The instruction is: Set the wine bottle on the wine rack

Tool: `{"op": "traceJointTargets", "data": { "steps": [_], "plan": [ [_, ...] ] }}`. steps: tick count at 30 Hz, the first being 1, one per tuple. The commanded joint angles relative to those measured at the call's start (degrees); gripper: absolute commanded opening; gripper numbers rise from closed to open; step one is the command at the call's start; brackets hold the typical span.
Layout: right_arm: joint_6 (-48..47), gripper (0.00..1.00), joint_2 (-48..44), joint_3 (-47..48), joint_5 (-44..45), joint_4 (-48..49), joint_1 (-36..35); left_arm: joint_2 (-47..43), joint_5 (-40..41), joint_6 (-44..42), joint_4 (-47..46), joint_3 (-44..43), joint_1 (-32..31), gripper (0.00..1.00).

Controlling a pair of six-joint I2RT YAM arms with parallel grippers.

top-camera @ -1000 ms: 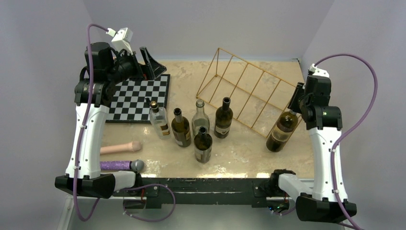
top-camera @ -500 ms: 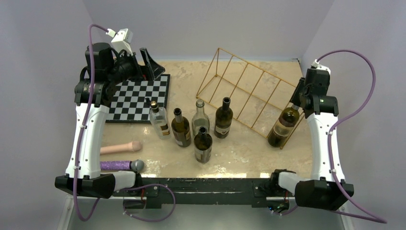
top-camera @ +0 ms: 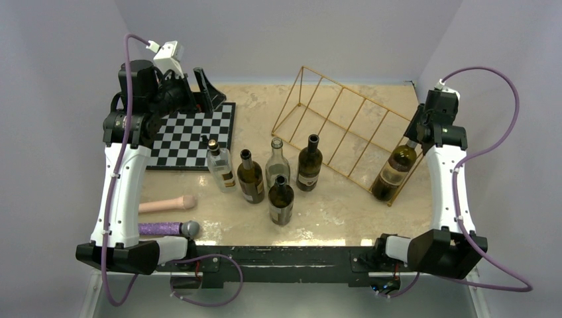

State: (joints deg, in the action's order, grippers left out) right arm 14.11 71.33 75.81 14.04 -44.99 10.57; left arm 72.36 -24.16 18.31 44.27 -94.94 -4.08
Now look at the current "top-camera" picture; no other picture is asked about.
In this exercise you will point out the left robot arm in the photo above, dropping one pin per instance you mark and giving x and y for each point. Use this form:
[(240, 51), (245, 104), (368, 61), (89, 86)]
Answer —
[(129, 134)]

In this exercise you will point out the clear square liquor bottle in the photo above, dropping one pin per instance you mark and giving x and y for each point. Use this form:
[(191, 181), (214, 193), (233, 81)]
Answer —
[(220, 166)]

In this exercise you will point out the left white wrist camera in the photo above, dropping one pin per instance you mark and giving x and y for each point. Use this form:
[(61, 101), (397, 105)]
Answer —
[(167, 56)]

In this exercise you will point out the green bottle silver neck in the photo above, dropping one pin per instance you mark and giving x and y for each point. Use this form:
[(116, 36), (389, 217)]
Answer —
[(250, 178)]

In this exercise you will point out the black front mounting bar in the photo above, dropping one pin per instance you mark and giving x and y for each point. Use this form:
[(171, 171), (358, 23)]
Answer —
[(355, 266)]

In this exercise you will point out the purple glitter microphone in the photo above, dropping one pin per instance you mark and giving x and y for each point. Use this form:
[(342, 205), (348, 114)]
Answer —
[(188, 229)]

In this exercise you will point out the olive wine bottle grey neck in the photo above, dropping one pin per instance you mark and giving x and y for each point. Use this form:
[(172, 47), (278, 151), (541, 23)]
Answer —
[(392, 175)]

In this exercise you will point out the clear glass bottle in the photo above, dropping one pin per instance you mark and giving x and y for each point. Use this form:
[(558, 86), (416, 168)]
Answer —
[(277, 164)]

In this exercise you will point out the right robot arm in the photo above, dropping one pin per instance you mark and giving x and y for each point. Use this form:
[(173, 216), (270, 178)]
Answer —
[(448, 248)]

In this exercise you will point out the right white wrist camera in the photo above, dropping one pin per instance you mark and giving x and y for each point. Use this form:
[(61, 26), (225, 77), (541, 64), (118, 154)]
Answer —
[(442, 87)]

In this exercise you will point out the gold wire wine rack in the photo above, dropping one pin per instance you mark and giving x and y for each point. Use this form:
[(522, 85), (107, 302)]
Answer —
[(357, 133)]

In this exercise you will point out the dark front wine bottle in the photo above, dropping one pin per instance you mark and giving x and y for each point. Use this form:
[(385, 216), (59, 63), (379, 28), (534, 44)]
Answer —
[(281, 200)]

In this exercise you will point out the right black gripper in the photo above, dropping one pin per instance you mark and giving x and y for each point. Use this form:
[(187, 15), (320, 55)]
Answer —
[(411, 132)]

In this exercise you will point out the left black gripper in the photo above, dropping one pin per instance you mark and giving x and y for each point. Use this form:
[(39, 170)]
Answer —
[(211, 97)]

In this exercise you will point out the black white chessboard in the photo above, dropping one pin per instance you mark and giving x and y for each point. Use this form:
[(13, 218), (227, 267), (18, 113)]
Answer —
[(178, 143)]

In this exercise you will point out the dark wine bottle white label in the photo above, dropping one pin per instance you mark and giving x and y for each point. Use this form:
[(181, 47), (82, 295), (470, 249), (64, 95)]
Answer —
[(310, 160)]

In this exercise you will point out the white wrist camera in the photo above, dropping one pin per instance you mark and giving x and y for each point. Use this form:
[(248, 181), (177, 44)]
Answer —
[(167, 56), (442, 87)]

